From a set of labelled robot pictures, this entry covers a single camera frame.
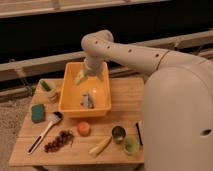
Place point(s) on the green pepper toy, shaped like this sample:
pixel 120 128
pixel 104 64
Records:
pixel 45 86

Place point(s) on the orange fruit toy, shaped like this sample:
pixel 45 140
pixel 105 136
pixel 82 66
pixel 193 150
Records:
pixel 83 128

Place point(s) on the yellow banana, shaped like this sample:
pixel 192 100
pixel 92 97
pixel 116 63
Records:
pixel 79 78

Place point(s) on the dark grape bunch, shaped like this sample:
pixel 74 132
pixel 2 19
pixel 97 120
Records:
pixel 65 137

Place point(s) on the grey toy in bin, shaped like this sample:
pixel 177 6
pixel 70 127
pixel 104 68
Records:
pixel 87 101

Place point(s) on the green plastic cup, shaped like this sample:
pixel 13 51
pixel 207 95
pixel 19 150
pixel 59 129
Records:
pixel 131 145

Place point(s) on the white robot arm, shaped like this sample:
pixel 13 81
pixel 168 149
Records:
pixel 177 104

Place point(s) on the wooden table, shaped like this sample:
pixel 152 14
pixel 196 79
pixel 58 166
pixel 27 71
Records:
pixel 126 96

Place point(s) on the black white flat tool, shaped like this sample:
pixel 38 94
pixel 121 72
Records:
pixel 139 131

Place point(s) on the green sponge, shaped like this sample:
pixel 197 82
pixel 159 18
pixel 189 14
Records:
pixel 38 113

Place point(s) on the yellow plastic bin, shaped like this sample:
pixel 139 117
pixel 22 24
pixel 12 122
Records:
pixel 70 103

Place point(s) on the metal cup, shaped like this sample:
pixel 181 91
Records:
pixel 118 134

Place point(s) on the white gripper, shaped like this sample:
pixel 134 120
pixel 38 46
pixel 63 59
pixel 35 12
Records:
pixel 93 66

